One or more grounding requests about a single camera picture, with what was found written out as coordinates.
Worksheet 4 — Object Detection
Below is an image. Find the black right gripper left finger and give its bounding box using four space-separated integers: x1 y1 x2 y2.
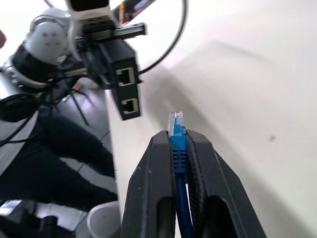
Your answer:
120 130 178 238

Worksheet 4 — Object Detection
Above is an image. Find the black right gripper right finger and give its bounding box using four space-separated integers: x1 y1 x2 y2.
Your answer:
185 130 267 238

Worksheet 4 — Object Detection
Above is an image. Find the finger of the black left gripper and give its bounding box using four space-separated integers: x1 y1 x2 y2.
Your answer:
135 63 144 84
85 42 110 88

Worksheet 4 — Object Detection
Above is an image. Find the small black box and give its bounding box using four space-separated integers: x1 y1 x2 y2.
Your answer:
99 39 144 121

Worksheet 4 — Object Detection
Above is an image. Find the blue Ethernet cable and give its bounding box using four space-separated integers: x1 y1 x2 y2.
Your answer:
167 111 195 238

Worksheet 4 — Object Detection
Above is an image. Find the grey round cylinder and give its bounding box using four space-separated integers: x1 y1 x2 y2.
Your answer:
75 200 122 238

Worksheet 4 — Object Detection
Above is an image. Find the person's dark blue trouser leg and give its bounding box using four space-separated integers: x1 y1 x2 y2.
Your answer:
0 106 118 211

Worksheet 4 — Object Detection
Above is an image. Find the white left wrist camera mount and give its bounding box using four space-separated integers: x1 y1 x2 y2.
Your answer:
64 0 117 60

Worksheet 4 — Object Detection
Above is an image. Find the thin black cable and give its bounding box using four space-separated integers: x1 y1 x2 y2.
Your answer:
46 0 189 74

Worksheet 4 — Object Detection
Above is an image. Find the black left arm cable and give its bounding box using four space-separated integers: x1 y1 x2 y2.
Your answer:
0 79 75 149

